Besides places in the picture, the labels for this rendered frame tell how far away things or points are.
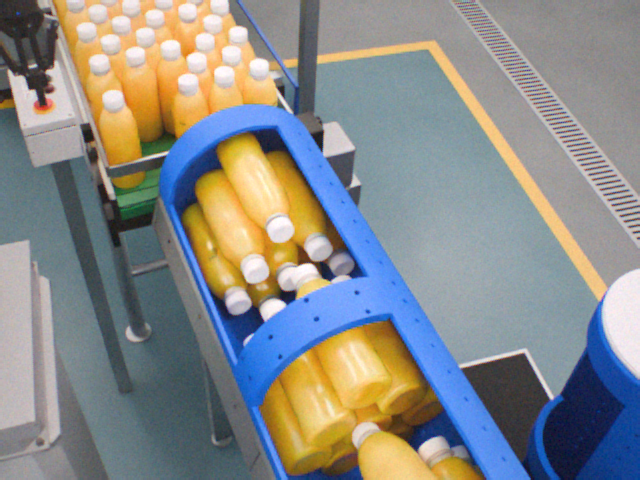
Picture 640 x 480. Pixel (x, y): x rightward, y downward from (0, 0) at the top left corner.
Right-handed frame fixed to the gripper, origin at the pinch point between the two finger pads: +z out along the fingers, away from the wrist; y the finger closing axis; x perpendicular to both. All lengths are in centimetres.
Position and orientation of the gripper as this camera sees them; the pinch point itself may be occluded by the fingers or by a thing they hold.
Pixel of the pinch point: (38, 87)
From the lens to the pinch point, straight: 149.7
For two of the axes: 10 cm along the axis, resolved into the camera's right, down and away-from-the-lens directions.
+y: -9.2, 2.7, -2.9
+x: 3.9, 6.9, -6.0
